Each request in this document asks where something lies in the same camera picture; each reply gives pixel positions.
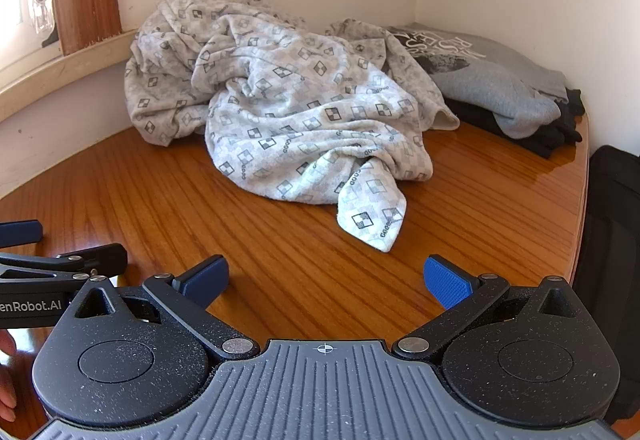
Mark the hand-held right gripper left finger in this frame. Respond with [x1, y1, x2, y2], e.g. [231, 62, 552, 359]
[75, 255, 262, 363]

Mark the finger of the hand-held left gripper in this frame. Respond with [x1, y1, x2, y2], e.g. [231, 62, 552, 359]
[0, 219, 42, 246]
[0, 243, 129, 293]

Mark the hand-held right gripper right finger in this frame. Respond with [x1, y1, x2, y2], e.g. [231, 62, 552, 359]
[391, 256, 578, 363]

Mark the white checker-patterned garment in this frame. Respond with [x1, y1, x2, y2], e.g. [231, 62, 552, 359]
[124, 0, 461, 253]

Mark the person's left hand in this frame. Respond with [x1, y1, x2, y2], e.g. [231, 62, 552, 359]
[0, 330, 18, 422]

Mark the beige window sill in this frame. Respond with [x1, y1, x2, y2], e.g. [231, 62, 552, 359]
[0, 31, 138, 123]

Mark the black bag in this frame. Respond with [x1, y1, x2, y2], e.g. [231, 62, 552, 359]
[570, 145, 640, 426]

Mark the black folded garment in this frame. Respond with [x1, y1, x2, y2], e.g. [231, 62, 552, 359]
[442, 87, 585, 160]

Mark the grey printed sweatshirt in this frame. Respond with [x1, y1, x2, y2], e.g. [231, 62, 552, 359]
[387, 22, 571, 141]

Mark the clear blind cord pull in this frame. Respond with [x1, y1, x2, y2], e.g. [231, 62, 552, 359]
[27, 0, 56, 33]

